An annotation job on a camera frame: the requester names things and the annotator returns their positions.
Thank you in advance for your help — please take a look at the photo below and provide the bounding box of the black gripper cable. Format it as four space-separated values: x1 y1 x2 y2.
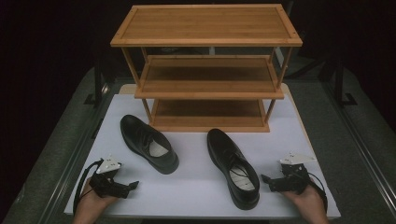
306 172 329 214
73 159 105 216

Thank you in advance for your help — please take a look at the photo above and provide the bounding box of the wooden three-tier shoe rack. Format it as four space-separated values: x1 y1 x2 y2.
109 3 304 133

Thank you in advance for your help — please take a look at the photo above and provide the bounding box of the metal frame rail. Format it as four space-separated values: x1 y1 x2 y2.
36 83 120 224
320 80 396 203

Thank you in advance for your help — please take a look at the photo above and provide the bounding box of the person's right hand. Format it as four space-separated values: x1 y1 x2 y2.
281 185 330 224

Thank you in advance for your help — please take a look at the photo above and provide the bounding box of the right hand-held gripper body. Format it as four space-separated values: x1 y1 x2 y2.
269 152 318 193

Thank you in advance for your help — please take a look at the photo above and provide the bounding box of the black leather dress shoe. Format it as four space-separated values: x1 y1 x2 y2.
120 114 180 175
206 128 261 211

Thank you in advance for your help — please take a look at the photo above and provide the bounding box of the black metal stand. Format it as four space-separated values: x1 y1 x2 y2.
83 59 110 108
333 59 359 107

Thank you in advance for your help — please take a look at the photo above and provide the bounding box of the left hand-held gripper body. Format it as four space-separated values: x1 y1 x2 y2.
89 155 131 200

